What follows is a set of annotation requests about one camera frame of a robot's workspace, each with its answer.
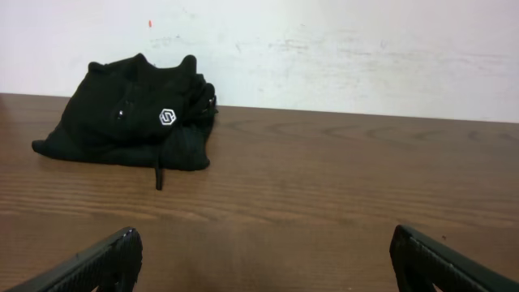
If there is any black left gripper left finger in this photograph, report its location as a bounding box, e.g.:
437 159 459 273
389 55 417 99
7 227 143 292

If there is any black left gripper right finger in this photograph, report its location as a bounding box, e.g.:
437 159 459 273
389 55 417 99
389 225 518 292

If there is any folded black shirt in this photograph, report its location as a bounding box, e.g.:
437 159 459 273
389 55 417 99
32 54 217 190

